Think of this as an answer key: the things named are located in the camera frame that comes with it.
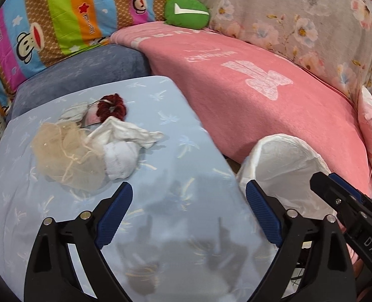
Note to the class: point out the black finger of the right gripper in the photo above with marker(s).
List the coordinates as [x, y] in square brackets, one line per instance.
[354, 211]

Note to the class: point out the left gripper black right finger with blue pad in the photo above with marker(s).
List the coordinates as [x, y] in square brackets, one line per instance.
[312, 261]

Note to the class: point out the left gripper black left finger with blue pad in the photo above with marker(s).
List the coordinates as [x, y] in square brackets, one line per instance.
[50, 274]

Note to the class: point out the beige tulle mesh fabric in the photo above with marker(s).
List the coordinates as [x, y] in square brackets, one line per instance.
[64, 154]

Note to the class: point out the white sock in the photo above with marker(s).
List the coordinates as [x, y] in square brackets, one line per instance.
[120, 143]

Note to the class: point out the grey velvet drawstring pouch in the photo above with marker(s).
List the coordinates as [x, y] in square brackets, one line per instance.
[74, 113]

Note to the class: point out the white plastic trash bag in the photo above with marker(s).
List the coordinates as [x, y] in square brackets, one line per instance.
[283, 166]

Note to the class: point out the blue palm print sheet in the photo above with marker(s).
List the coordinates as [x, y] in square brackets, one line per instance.
[178, 229]

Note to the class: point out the small pink packet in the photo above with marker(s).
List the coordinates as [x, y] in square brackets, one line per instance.
[91, 118]

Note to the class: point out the dark red velvet scrunchie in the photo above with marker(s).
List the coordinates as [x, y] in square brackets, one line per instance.
[111, 106]

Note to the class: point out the pink towel blanket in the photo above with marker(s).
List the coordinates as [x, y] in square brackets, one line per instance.
[242, 93]

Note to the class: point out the floral grey bedding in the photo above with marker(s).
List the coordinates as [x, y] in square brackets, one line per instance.
[332, 39]

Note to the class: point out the grey-blue velvet pillow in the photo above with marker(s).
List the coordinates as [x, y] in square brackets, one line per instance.
[97, 66]

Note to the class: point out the colourful monkey print pillow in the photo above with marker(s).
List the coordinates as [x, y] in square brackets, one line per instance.
[35, 34]

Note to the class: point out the green plush toy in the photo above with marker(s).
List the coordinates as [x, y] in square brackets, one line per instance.
[190, 14]

